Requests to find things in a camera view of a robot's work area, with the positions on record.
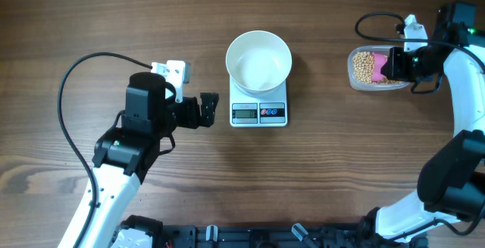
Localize pink plastic measuring scoop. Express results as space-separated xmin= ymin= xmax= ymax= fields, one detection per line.
xmin=371 ymin=52 xmax=387 ymax=83

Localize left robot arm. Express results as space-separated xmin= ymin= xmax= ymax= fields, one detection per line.
xmin=59 ymin=60 xmax=219 ymax=247

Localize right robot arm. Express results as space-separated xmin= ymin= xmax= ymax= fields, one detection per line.
xmin=320 ymin=2 xmax=484 ymax=247

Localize white digital kitchen scale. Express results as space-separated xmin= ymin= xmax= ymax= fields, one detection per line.
xmin=230 ymin=79 xmax=288 ymax=127

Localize white bowl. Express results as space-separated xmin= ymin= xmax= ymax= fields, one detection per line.
xmin=225 ymin=30 xmax=293 ymax=94

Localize clear plastic container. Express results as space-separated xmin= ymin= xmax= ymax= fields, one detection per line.
xmin=348 ymin=46 xmax=409 ymax=91

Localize yellow soybeans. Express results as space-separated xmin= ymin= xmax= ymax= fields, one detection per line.
xmin=352 ymin=52 xmax=399 ymax=85

